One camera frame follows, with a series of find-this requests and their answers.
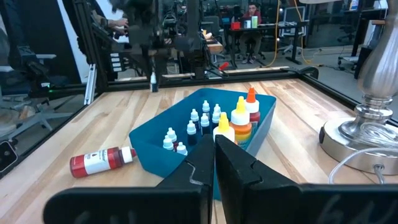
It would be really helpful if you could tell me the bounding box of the yellow hanging cable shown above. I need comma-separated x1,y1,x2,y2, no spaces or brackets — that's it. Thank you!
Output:
264,0,280,68
290,0,324,68

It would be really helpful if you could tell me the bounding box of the grey desk monitor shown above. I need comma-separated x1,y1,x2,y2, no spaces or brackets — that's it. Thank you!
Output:
284,6,307,25

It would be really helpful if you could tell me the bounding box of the black office desk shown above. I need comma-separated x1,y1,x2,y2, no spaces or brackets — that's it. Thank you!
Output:
228,21,310,68

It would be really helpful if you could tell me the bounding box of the yellow food coloring bottle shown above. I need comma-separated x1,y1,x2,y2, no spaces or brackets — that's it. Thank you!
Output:
213,111,236,144
229,95,253,150

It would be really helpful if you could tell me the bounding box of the blue plastic tray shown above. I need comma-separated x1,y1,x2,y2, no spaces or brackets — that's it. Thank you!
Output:
129,87,277,202

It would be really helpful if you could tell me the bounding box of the dark red food coloring bottle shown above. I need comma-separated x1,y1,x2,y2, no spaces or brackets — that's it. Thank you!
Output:
69,146,137,179

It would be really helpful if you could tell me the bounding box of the orange-red food coloring bottle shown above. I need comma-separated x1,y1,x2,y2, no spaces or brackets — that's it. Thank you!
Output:
244,86,261,138

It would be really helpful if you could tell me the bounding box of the black table-level camera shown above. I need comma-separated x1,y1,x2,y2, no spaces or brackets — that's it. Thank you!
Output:
0,140,19,174

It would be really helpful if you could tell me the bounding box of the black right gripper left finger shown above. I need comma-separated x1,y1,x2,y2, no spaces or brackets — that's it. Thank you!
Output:
157,134,216,224

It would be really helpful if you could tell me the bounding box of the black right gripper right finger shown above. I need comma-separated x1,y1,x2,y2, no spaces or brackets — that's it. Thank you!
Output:
215,134,301,224

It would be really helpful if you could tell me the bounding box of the person's hand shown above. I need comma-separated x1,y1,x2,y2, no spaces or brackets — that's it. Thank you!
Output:
93,17,130,35

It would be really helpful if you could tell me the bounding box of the white shade silver table lamp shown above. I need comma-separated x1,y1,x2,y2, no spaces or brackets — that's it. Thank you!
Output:
298,0,398,175

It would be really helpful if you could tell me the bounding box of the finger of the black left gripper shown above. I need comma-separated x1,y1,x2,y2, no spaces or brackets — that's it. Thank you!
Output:
155,57,167,90
141,55,153,83

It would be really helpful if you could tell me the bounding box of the silver aluminium bracket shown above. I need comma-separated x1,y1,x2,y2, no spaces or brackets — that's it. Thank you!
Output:
84,63,98,106

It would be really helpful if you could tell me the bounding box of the person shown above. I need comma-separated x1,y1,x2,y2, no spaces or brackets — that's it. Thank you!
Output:
239,2,265,65

